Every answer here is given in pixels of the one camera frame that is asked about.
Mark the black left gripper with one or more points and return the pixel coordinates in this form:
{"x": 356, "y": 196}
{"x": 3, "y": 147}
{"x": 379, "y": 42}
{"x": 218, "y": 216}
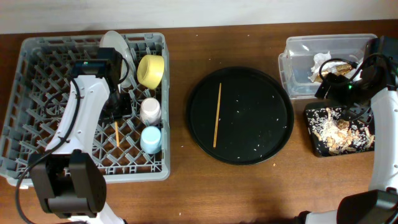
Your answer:
{"x": 127, "y": 111}

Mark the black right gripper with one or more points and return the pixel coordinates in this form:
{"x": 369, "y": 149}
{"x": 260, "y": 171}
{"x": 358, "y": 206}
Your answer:
{"x": 329, "y": 86}

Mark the food scraps and peanut shells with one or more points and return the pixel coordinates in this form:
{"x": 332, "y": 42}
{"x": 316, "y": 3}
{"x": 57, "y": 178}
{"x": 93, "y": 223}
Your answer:
{"x": 339, "y": 130}

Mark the black rectangular tray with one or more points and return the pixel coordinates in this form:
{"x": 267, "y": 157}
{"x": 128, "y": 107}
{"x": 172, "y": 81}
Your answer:
{"x": 314, "y": 146}

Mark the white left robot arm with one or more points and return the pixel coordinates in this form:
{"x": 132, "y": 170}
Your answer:
{"x": 66, "y": 180}

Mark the yellow bowl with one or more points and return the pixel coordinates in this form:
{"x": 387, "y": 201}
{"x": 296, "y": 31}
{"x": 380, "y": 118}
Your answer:
{"x": 150, "y": 71}

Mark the clear plastic bin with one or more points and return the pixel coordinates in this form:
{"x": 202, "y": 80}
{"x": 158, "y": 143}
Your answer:
{"x": 301, "y": 54}

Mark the round black tray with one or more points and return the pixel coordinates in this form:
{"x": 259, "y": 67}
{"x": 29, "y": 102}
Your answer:
{"x": 256, "y": 115}

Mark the pink cup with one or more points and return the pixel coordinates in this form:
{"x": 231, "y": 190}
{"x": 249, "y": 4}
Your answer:
{"x": 150, "y": 112}

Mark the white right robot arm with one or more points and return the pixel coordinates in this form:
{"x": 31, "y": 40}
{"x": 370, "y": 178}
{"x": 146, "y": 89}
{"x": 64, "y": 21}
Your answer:
{"x": 374, "y": 82}

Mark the light blue cup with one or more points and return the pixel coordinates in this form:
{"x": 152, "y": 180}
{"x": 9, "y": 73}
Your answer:
{"x": 150, "y": 140}

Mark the grey plate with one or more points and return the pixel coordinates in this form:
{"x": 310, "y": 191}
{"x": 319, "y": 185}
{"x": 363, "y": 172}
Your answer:
{"x": 115, "y": 40}

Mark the grey dishwasher rack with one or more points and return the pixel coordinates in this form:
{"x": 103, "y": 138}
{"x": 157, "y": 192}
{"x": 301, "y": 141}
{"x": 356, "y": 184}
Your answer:
{"x": 40, "y": 93}

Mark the tissue with gold wrapper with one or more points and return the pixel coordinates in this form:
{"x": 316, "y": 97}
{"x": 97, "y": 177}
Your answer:
{"x": 336, "y": 67}

